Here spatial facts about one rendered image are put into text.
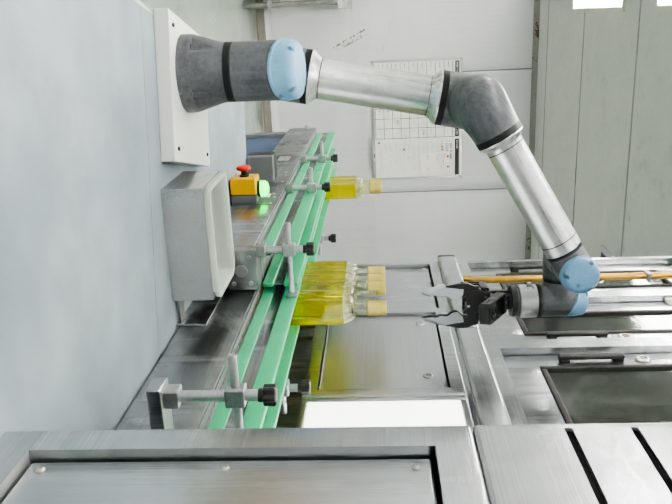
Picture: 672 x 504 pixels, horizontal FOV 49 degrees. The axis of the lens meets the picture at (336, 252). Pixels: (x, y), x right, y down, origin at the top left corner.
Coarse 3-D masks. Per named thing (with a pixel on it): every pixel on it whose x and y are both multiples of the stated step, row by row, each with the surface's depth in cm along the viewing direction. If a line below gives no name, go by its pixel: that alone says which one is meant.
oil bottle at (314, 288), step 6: (300, 288) 169; (306, 288) 169; (312, 288) 168; (318, 288) 168; (324, 288) 168; (330, 288) 168; (336, 288) 168; (342, 288) 168; (348, 288) 168; (354, 288) 169; (300, 294) 167; (306, 294) 167; (348, 294) 167; (354, 294) 168
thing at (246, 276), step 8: (240, 248) 159; (248, 248) 158; (240, 256) 158; (248, 256) 158; (256, 256) 158; (240, 264) 159; (248, 264) 159; (256, 264) 159; (240, 272) 159; (248, 272) 159; (256, 272) 159; (232, 280) 160; (240, 280) 160; (248, 280) 160; (256, 280) 160; (232, 288) 160; (240, 288) 160; (248, 288) 160; (256, 288) 160
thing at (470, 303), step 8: (480, 288) 165; (488, 288) 163; (504, 288) 169; (512, 288) 163; (464, 296) 168; (472, 296) 162; (480, 296) 162; (488, 296) 162; (512, 296) 162; (464, 304) 169; (472, 304) 162; (512, 304) 162; (464, 312) 163; (472, 312) 163; (512, 312) 162; (472, 320) 163
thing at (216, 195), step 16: (224, 176) 148; (208, 192) 135; (224, 192) 151; (208, 208) 135; (224, 208) 152; (208, 224) 136; (224, 224) 153; (208, 240) 138; (224, 240) 154; (224, 256) 155; (224, 272) 153; (224, 288) 145
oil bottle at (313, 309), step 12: (300, 300) 163; (312, 300) 163; (324, 300) 162; (336, 300) 162; (348, 300) 162; (300, 312) 162; (312, 312) 162; (324, 312) 162; (336, 312) 162; (348, 312) 162; (300, 324) 163; (312, 324) 163; (324, 324) 163
